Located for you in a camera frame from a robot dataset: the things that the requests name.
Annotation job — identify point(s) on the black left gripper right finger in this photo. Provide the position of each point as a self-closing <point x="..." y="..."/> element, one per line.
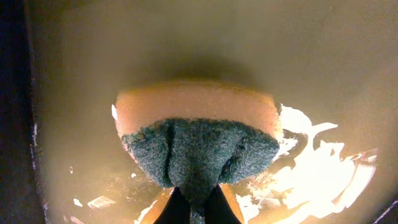
<point x="217" y="209"/>

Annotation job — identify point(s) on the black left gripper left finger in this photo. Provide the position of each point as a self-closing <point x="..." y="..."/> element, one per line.
<point x="176" y="210"/>

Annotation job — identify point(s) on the yellow green scrub sponge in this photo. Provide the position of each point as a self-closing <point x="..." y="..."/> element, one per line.
<point x="192" y="137"/>

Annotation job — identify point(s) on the black tray of soapy water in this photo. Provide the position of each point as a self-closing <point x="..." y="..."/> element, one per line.
<point x="329" y="65"/>

